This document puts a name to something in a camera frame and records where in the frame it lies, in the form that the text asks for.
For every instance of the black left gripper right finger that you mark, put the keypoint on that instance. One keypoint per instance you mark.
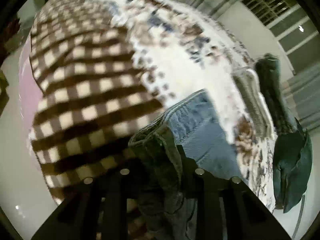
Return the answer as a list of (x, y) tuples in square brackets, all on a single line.
[(201, 186)]

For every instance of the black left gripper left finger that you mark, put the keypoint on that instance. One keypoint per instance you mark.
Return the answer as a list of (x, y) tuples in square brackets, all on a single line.
[(118, 186)]

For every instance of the blue denim jeans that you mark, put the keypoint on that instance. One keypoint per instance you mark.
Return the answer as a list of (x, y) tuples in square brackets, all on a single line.
[(184, 138)]

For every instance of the dark green plush blanket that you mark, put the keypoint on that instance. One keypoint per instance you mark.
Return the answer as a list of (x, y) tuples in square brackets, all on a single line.
[(292, 164)]

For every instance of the folded grey white pants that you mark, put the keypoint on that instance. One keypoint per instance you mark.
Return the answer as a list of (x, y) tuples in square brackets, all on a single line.
[(247, 82)]

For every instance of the floral bedspread with checked border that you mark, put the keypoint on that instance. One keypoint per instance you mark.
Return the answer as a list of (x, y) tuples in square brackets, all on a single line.
[(108, 68)]

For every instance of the right grey-green curtain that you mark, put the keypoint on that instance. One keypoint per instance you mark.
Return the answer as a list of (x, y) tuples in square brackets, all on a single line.
[(302, 95)]

